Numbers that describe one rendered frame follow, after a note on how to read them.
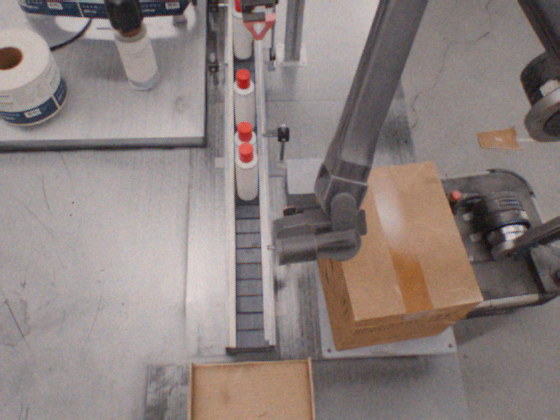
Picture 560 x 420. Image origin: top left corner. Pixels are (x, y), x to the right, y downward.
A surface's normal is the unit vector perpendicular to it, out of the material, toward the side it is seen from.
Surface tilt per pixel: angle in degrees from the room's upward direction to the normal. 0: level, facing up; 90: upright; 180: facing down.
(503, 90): 0
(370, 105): 49
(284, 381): 0
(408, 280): 0
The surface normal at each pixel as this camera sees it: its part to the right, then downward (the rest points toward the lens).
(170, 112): 0.03, -0.47
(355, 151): 0.13, 0.18
